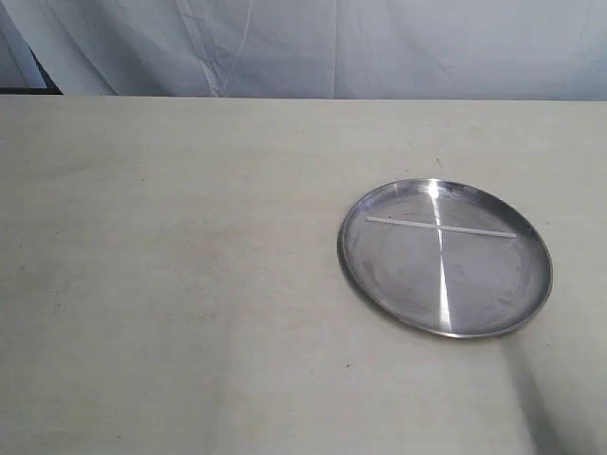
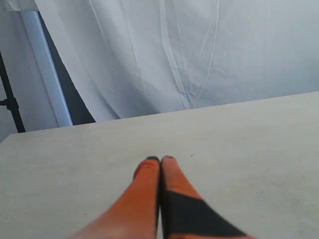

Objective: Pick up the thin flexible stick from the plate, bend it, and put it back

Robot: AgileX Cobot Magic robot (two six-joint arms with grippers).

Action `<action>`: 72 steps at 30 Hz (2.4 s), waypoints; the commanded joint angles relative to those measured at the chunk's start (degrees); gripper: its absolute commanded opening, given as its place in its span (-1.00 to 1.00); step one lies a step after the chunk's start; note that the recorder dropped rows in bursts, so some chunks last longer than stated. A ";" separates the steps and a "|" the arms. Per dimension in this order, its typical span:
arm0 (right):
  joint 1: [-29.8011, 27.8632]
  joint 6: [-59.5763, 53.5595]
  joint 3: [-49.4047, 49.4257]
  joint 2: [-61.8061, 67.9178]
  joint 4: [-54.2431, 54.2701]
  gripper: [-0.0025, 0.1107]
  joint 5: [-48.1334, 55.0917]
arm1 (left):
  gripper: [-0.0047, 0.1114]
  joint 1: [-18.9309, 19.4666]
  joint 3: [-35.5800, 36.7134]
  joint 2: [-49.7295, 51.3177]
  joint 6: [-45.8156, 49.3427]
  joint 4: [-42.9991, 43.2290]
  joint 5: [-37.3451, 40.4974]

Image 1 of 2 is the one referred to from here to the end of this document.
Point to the clear plastic stick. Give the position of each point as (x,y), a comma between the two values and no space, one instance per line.
(464,230)

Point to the round stainless steel plate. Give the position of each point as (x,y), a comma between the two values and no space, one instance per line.
(445,283)

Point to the white backdrop sheet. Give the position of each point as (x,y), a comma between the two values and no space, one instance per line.
(538,50)

